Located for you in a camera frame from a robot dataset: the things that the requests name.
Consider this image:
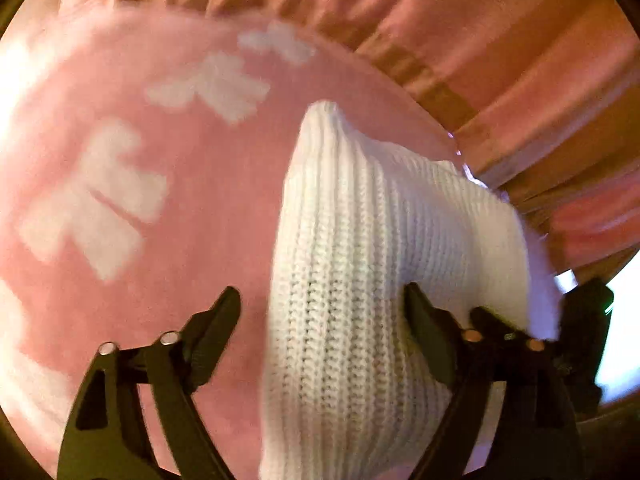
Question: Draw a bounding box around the white black striped knit sweater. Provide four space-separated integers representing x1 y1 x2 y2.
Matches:
257 100 563 480

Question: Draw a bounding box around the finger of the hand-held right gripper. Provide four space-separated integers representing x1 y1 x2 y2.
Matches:
470 306 561 347

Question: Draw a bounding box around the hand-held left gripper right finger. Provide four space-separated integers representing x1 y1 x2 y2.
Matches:
402 282 586 480

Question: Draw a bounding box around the orange satin curtain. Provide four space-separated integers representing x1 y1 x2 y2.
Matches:
60 0 640 286

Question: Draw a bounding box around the pink blanket with white bows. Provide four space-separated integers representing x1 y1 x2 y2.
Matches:
0 7 466 477

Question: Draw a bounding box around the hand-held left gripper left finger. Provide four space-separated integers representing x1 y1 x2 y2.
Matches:
56 286 242 480

